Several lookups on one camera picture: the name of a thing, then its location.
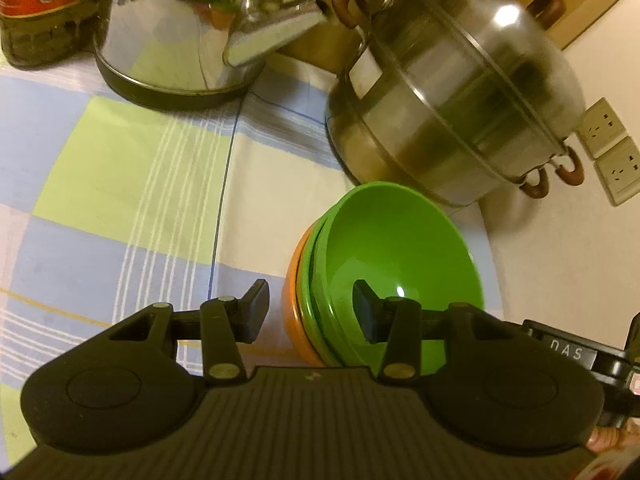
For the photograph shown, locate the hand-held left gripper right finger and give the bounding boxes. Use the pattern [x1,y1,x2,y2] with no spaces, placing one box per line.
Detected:
[352,280,531,381]

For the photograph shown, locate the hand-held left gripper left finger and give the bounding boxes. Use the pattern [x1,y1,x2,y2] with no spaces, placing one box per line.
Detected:
[107,279,271,389]

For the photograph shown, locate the orange plastic bowl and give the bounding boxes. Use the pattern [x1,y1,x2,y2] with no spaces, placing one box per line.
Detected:
[281,222,327,367]

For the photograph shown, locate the small green plastic bowl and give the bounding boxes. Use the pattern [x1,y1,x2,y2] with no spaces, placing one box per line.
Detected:
[295,217,347,367]

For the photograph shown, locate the large green plastic bowl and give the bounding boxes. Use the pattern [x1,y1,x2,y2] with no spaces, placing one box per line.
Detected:
[320,181,486,376]

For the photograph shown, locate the person's right hand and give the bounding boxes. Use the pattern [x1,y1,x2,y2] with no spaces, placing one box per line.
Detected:
[586,422,633,462]

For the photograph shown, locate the checked pastel tablecloth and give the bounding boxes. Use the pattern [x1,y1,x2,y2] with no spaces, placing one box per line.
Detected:
[0,55,503,463]

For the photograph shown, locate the stainless steel steamer pot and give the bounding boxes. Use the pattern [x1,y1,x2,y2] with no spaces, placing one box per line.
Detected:
[325,0,587,208]

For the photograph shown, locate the stainless steel kettle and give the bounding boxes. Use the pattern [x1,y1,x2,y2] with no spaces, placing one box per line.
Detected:
[94,0,333,110]

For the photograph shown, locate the red label glass bottle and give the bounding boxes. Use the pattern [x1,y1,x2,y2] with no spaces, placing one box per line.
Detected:
[0,0,113,70]

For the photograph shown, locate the wall socket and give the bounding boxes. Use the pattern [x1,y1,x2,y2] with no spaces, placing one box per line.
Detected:
[595,137,640,207]
[577,97,633,159]

